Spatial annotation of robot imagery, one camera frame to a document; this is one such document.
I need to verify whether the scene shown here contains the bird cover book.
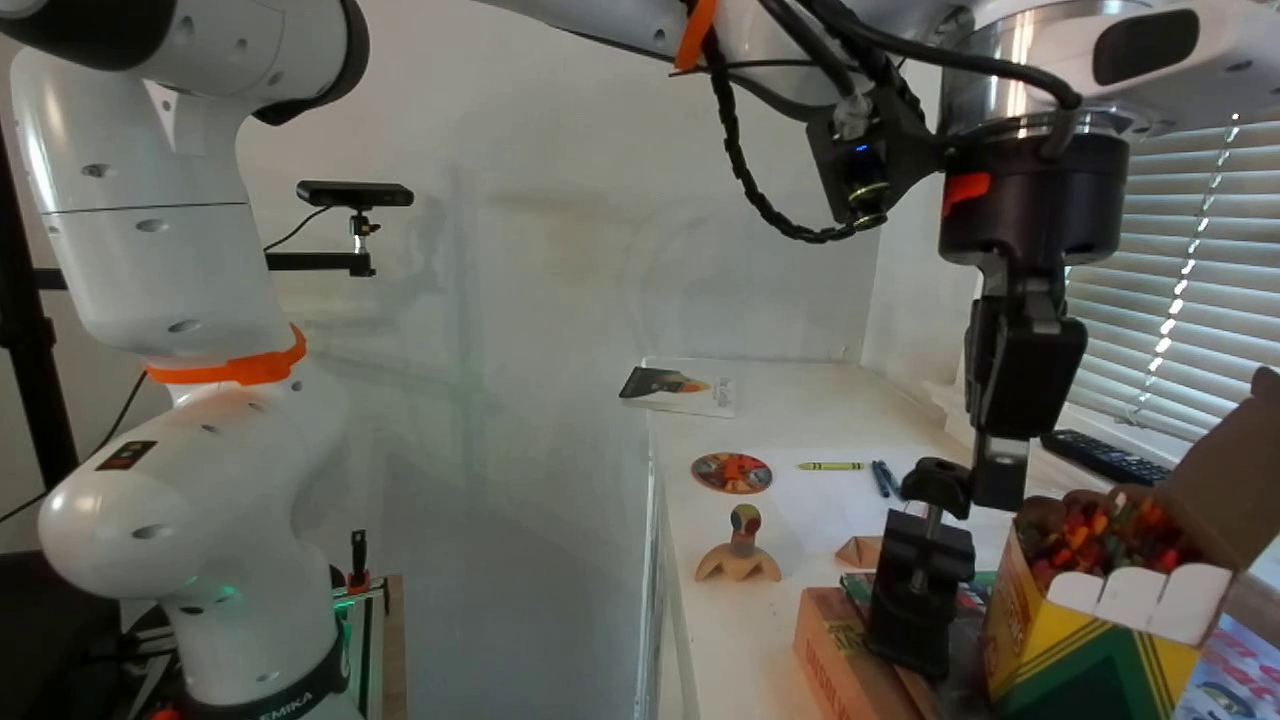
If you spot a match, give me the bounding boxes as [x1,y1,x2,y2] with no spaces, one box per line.
[617,366,737,411]

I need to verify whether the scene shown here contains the round colourful disc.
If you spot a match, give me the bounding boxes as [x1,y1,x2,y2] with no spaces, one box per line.
[687,449,776,502]

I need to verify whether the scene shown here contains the green framed panel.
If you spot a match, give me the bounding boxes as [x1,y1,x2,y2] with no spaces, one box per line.
[328,571,404,720]

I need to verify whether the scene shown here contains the yellow green crayon box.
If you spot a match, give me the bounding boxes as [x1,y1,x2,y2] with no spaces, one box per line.
[983,367,1280,720]

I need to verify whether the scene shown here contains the black stereo camera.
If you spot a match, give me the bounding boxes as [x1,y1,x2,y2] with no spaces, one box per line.
[292,176,414,213]

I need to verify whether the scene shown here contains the black remote control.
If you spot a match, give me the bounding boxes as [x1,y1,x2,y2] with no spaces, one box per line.
[1043,430,1181,493]

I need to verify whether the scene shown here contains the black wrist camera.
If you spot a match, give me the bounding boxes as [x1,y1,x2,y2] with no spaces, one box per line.
[803,93,935,234]

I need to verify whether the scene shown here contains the wide white window blinds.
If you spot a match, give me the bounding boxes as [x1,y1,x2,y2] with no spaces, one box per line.
[1051,113,1280,453]

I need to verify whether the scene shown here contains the folded wooden block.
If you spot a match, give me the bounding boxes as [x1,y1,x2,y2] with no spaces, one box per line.
[831,531,892,575]

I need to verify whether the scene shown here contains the black clamp holder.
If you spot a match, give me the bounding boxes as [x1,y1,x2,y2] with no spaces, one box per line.
[865,453,983,684]

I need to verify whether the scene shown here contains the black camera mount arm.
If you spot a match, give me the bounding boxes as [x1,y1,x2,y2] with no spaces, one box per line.
[260,204,384,281]

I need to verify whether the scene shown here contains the white window frame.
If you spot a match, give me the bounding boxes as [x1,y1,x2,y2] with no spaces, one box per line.
[856,174,1205,473]

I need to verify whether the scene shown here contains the small bust figurine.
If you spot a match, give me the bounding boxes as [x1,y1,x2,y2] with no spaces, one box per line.
[693,502,787,587]

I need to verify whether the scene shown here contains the colourful printed box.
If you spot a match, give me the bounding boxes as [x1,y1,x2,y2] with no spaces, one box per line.
[1175,612,1280,720]

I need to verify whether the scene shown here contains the black metal post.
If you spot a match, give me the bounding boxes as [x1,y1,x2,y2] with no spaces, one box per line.
[0,132,83,493]

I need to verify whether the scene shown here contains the dark blue marker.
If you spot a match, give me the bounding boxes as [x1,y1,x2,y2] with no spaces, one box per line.
[867,457,911,503]

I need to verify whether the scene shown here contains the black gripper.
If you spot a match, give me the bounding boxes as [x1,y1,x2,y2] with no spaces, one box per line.
[935,125,1136,512]

